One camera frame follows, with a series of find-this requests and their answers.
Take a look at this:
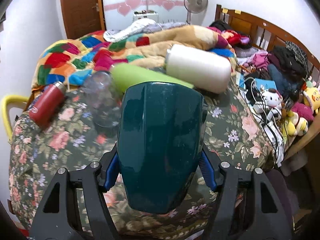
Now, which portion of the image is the dark teal cup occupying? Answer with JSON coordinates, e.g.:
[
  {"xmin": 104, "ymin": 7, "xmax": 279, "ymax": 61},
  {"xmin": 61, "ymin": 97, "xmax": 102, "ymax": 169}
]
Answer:
[{"xmin": 117, "ymin": 82, "xmax": 207, "ymax": 215}]

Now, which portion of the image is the floral green bedsheet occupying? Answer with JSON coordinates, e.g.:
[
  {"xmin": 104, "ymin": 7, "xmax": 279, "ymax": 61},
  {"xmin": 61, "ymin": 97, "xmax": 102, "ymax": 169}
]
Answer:
[{"xmin": 9, "ymin": 82, "xmax": 274, "ymax": 239}]

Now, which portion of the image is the yellow plush toy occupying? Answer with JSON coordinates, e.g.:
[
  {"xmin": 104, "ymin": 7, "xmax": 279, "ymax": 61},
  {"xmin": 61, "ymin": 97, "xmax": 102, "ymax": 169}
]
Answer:
[{"xmin": 284, "ymin": 111, "xmax": 309, "ymax": 137}]

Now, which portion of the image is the red thermos bottle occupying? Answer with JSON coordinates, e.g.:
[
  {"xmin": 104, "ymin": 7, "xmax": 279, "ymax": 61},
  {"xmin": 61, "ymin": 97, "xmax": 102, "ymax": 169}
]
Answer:
[{"xmin": 29, "ymin": 81, "xmax": 66, "ymax": 128}]

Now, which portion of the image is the white spotted plush toy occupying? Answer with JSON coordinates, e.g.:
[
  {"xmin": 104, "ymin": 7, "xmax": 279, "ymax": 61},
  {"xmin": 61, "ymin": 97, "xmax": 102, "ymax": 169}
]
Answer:
[{"xmin": 261, "ymin": 88, "xmax": 283, "ymax": 121}]

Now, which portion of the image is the pikachu plush toy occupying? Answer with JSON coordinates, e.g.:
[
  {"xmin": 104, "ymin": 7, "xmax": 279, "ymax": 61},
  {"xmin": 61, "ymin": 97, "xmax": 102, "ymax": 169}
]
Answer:
[{"xmin": 303, "ymin": 87, "xmax": 320, "ymax": 115}]

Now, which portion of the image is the cream white thermos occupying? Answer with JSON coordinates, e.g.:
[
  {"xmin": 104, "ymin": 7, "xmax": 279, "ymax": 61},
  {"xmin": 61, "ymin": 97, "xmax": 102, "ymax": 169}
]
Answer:
[{"xmin": 165, "ymin": 44, "xmax": 232, "ymax": 94}]

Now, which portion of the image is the green bottle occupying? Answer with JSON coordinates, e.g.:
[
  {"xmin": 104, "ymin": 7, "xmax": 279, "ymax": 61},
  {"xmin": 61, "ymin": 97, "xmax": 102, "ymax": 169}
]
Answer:
[{"xmin": 110, "ymin": 63, "xmax": 194, "ymax": 93}]

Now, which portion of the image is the colorful patchwork blanket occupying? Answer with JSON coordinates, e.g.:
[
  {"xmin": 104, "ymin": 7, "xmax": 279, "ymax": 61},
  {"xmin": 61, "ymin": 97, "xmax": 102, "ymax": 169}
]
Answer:
[{"xmin": 31, "ymin": 25, "xmax": 237, "ymax": 91}]

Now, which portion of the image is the pile of dark clothes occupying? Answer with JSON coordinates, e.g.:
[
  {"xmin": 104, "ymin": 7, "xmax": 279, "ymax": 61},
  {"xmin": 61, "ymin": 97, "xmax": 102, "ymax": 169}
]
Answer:
[{"xmin": 268, "ymin": 41, "xmax": 309, "ymax": 82}]

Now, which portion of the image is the wooden headboard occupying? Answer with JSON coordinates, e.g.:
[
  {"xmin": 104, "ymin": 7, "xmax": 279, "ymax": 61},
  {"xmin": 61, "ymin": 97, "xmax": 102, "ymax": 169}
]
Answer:
[{"xmin": 215, "ymin": 4, "xmax": 319, "ymax": 82}]

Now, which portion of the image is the white grey striped cloth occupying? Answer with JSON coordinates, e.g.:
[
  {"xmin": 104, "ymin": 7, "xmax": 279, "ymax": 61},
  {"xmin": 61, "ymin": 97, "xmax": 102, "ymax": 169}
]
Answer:
[{"xmin": 103, "ymin": 18, "xmax": 187, "ymax": 42}]

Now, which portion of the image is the brown wooden door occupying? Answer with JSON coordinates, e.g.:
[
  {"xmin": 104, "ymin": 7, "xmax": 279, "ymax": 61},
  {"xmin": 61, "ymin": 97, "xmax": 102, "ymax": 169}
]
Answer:
[{"xmin": 60, "ymin": 0, "xmax": 105, "ymax": 39}]

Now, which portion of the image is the white cabinet with items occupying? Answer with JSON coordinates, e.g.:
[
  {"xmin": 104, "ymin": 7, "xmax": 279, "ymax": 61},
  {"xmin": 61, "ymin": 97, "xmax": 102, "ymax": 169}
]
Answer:
[{"xmin": 133, "ymin": 10, "xmax": 159, "ymax": 23}]

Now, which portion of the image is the standing electric fan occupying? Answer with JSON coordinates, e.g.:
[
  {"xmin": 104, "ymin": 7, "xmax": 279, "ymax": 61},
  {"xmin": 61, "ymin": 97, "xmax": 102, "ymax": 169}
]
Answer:
[{"xmin": 183, "ymin": 0, "xmax": 208, "ymax": 24}]

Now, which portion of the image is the white charging cable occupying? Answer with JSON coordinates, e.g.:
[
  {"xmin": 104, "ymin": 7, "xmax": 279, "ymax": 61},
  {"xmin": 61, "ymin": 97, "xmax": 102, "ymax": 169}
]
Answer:
[{"xmin": 243, "ymin": 76, "xmax": 286, "ymax": 165}]

